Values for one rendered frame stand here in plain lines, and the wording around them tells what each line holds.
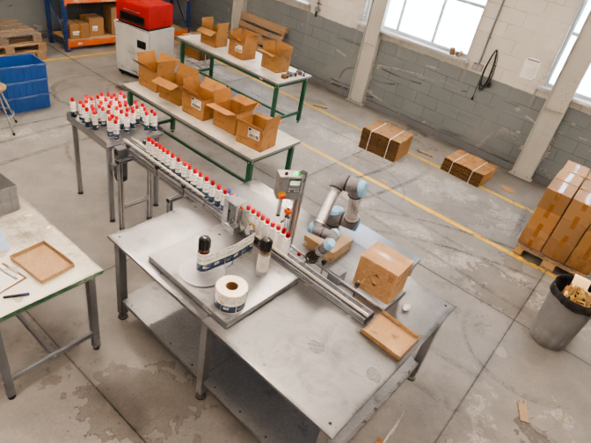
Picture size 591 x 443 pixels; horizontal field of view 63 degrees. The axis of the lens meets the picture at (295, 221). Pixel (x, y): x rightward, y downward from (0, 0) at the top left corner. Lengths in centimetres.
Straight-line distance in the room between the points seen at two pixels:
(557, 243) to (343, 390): 387
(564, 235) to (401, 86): 409
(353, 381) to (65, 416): 194
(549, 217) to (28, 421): 527
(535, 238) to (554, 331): 149
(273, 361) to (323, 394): 34
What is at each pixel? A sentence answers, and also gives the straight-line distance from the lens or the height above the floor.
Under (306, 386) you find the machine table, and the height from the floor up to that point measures 83.
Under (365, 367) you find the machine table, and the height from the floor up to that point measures 83.
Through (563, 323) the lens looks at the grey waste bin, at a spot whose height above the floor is 35.
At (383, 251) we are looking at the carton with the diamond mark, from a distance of 348.
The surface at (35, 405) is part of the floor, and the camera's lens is 387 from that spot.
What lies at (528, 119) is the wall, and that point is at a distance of 824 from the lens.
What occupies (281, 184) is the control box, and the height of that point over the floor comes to 142.
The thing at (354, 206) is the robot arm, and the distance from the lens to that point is 350.
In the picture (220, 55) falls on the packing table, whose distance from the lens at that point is 791.
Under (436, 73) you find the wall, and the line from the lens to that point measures 861.
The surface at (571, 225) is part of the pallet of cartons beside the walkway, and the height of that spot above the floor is 61.
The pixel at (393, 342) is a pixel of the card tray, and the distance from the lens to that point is 328.
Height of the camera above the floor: 312
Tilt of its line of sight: 34 degrees down
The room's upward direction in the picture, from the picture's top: 12 degrees clockwise
